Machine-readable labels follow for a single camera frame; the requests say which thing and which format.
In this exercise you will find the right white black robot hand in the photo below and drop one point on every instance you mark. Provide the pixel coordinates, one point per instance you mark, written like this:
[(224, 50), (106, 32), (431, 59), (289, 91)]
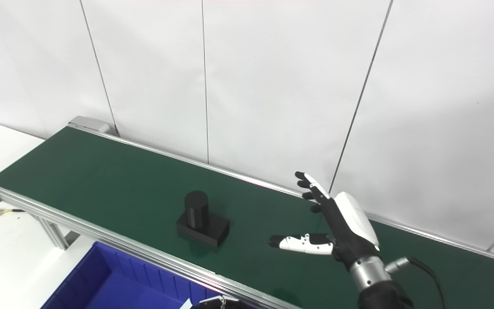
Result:
[(350, 231)]

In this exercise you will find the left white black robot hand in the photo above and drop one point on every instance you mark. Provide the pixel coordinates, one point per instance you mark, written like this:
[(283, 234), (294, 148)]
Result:
[(221, 304)]

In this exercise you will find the black cylinder-on-block part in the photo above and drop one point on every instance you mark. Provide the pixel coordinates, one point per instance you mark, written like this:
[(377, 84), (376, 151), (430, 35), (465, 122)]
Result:
[(204, 229)]

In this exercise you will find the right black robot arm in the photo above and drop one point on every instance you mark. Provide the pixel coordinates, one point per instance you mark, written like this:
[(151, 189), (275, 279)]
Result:
[(369, 274)]

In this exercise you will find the blue plastic bin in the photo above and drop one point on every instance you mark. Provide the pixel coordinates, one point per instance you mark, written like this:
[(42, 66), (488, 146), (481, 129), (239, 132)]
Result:
[(109, 283)]

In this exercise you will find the green conveyor belt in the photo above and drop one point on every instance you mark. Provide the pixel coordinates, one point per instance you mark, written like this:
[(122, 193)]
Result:
[(101, 237), (101, 184)]

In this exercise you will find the aluminium conveyor support leg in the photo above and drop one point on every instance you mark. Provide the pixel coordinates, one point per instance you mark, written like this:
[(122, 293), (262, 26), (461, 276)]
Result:
[(54, 234)]

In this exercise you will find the grey conveyor end housing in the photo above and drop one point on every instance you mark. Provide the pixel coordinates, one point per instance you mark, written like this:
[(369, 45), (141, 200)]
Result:
[(88, 124)]

